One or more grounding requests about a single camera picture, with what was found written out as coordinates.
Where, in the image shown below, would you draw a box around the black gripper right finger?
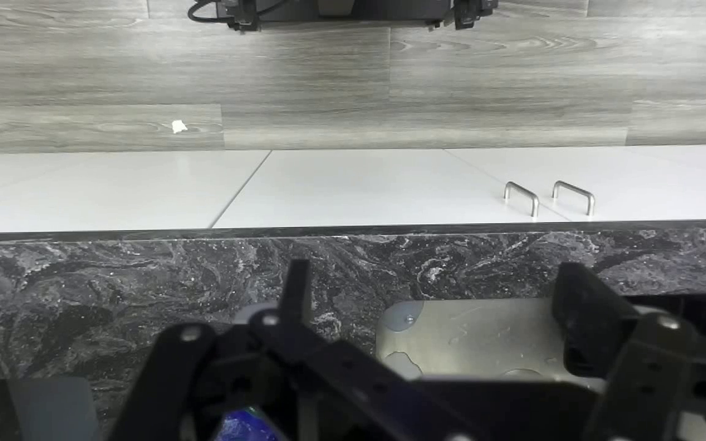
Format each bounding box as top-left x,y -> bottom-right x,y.
550,261 -> 706,441

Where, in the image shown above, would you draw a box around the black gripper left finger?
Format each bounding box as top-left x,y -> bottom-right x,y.
110,258 -> 472,441

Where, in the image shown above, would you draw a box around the stainless steel sink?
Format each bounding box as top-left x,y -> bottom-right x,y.
374,297 -> 697,386

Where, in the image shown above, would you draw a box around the white lower cabinets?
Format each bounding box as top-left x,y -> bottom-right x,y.
0,144 -> 706,238

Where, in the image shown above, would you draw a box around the black equipment cart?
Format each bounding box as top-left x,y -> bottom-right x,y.
186,0 -> 499,35

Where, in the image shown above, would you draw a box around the steel cabinet door handle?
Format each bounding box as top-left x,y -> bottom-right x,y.
549,179 -> 598,218
499,179 -> 542,221

